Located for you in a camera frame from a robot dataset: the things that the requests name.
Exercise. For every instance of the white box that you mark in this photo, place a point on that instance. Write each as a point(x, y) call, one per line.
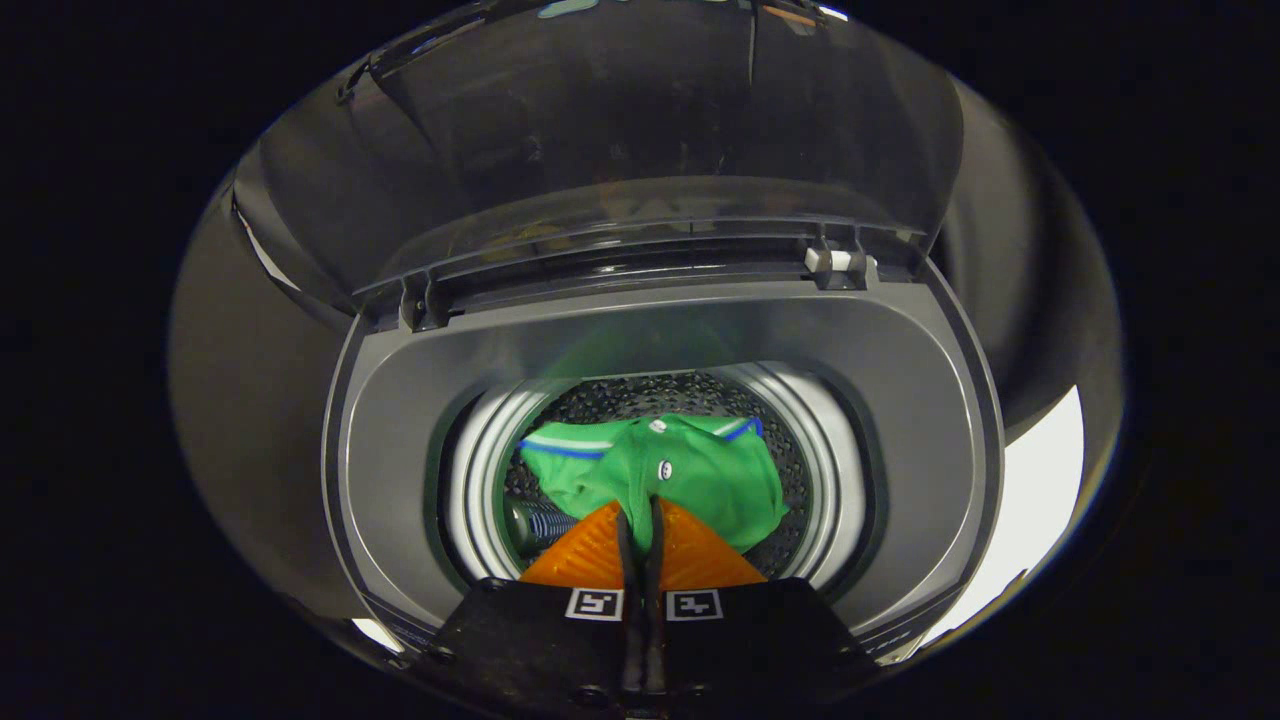
point(1040, 490)

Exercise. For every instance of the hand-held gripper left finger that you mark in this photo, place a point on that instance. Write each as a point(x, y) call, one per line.
point(540, 640)

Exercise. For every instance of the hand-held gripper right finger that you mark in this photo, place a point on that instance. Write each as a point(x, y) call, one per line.
point(750, 640)

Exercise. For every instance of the transparent washing machine lid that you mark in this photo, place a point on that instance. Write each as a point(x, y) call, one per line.
point(650, 110)

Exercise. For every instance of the green polo shirt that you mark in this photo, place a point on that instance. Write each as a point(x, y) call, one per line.
point(700, 470)

